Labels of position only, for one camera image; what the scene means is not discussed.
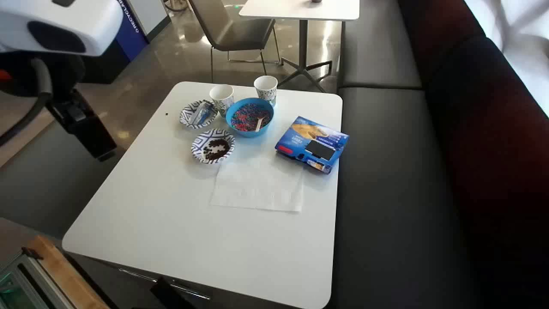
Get black clamp mount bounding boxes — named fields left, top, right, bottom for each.
left=152, top=277, right=200, bottom=309

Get white side table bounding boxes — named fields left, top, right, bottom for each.
left=239, top=0, right=363, bottom=88

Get white paper napkin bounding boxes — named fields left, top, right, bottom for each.
left=208, top=162, right=306, bottom=215

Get blue white cabinet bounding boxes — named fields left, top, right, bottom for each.
left=114, top=0, right=172, bottom=62

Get grey padded stool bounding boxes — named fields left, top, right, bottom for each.
left=0, top=122, right=118, bottom=239

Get patterned paper bowl with chocolate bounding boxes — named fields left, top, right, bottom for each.
left=191, top=129, right=238, bottom=167

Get patterned paper bowl with packets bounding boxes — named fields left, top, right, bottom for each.
left=181, top=98, right=222, bottom=131

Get grey metal device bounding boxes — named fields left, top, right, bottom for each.
left=0, top=255, right=59, bottom=309

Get dark chocolate pieces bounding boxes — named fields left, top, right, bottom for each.
left=203, top=138, right=232, bottom=162

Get blue plastic bowl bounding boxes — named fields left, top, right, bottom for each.
left=226, top=97, right=277, bottom=140

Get black bench sofa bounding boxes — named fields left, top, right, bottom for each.
left=337, top=0, right=549, bottom=309

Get wooden workbench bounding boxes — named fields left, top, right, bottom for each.
left=23, top=234, right=111, bottom=309

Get blue snack box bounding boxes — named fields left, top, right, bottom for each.
left=275, top=116, right=351, bottom=176

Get colourful candy pile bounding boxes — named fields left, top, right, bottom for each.
left=232, top=103, right=272, bottom=134

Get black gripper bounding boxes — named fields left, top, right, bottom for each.
left=52, top=93, right=121, bottom=164

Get silver foil packet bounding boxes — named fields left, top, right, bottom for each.
left=188, top=102, right=217, bottom=128

